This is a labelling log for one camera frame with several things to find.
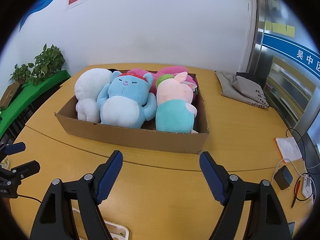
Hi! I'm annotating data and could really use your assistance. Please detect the black cable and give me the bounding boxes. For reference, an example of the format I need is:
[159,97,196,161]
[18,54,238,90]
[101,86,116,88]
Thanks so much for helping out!
[17,194,43,204]

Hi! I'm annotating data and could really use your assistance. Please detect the small potted plant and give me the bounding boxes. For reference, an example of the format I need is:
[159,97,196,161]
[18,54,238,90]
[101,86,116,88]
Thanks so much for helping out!
[10,63,34,85]

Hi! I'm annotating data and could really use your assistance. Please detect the pig plush teal pants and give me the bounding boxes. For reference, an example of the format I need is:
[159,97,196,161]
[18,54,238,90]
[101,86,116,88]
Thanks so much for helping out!
[155,72,197,134]

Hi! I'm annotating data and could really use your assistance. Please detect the white panda plush toy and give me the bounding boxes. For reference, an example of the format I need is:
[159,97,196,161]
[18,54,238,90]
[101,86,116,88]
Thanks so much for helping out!
[74,68,112,122]

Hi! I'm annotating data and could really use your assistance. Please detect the white orange notebook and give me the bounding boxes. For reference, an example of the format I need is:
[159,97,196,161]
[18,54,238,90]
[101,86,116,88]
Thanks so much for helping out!
[274,137,302,163]

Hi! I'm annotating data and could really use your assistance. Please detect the white tray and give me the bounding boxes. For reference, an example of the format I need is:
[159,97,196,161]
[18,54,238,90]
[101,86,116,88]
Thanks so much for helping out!
[72,207,129,240]

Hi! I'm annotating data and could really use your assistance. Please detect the yellow sticky notes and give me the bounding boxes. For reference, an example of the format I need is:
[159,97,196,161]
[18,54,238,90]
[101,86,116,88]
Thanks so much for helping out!
[258,21,295,37]

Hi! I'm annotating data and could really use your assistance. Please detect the green shelf cover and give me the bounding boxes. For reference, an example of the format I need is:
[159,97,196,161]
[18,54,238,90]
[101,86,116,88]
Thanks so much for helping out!
[1,70,71,137]

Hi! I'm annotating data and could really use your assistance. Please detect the green potted plant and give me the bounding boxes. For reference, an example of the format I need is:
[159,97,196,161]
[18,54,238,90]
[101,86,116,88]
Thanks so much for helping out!
[28,44,65,85]

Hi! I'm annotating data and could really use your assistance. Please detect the grey cloth bag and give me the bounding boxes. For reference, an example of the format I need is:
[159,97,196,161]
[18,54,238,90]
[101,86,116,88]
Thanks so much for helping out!
[215,71,269,109]

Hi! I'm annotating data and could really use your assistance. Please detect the blue cat plush toy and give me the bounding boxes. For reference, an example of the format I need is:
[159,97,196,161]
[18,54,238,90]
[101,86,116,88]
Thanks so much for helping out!
[97,71,157,128]

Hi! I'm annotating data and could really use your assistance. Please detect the black power adapter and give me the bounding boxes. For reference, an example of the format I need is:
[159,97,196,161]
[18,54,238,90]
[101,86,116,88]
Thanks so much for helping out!
[274,166,293,190]

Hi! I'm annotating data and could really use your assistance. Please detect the pink plush toy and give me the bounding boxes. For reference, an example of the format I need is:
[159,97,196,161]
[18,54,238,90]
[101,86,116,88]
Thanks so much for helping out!
[127,66,197,101]

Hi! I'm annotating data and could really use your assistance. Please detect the red pen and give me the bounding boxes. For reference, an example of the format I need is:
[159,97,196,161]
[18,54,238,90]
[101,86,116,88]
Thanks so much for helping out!
[291,179,301,208]

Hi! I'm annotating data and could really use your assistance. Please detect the brown cardboard box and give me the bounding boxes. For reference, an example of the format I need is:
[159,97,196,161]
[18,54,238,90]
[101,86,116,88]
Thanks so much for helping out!
[55,69,209,153]

